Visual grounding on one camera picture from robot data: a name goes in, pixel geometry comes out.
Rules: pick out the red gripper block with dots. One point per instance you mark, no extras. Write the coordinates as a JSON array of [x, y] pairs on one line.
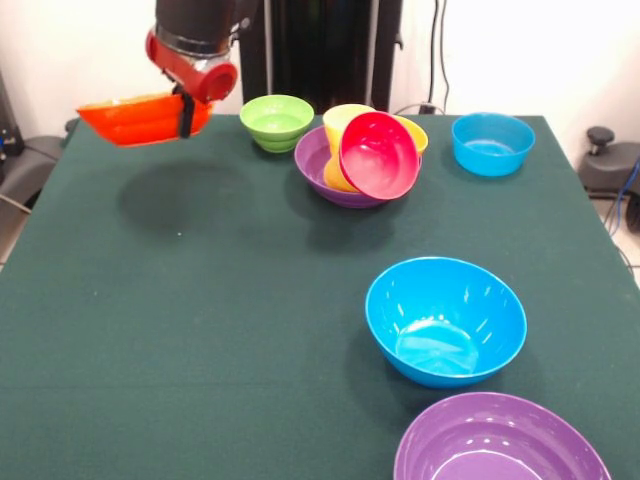
[[200, 80]]

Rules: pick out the orange large bowl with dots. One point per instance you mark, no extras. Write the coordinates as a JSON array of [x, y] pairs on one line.
[[135, 125]]

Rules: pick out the yellow stepped cup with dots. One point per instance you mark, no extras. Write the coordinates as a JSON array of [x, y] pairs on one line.
[[340, 122]]

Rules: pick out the pink-red small bowl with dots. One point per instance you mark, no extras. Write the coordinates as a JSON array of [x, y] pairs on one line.
[[380, 160]]

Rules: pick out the orange stepped cup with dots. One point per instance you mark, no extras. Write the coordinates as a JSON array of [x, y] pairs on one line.
[[417, 132]]

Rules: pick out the blue large bowl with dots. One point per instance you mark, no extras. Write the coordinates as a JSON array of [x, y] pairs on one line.
[[445, 360]]

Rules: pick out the green small bowl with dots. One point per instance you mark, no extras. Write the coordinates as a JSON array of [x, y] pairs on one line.
[[277, 122]]

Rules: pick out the black column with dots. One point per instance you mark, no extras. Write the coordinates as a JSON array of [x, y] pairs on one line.
[[320, 50]]

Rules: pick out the black equipment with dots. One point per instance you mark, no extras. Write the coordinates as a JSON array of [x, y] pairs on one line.
[[7, 125]]

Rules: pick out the dark green tablecloth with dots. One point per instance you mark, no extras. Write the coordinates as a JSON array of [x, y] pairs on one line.
[[150, 350]]

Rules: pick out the blue small bowl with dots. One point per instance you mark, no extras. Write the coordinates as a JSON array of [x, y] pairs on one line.
[[492, 155]]

